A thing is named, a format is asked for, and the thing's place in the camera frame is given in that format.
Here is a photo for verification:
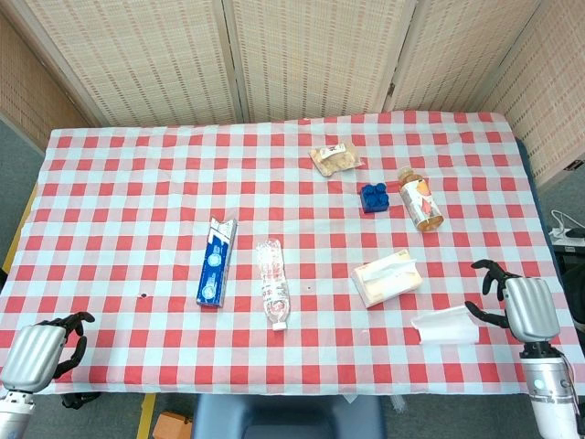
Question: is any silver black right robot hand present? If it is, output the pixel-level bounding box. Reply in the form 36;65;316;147
464;259;562;344

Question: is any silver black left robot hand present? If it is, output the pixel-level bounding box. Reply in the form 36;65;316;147
0;312;96;394

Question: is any white paper towel piece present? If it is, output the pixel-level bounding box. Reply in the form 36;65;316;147
410;305;482;346

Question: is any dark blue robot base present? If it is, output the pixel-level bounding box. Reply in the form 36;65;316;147
191;393;388;439

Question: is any tissue pack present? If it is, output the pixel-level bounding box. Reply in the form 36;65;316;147
350;249;423;309

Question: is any red white checkered tablecloth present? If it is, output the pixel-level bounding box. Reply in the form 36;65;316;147
0;109;580;397

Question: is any black equipment box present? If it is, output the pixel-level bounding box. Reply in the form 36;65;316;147
552;241;585;278

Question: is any white power strip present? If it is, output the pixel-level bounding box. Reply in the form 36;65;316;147
549;209;585;246

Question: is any amber tea bottle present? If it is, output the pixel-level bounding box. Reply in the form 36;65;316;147
395;166;445;232

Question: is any orange box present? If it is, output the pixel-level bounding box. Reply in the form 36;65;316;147
153;411;194;439

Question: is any blue toy building block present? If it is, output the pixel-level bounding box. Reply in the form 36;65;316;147
359;182;390;215

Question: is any blue toothpaste box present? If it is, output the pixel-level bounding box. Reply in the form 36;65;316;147
196;217;239;308

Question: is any woven folding screen panel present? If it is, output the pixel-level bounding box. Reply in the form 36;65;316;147
8;0;250;129
0;11;92;152
482;0;585;187
221;0;420;123
383;0;543;113

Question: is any clear bag of snacks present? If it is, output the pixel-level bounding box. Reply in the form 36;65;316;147
308;141;367;177

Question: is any clear plastic water bottle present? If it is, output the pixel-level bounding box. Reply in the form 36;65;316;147
254;238;293;331

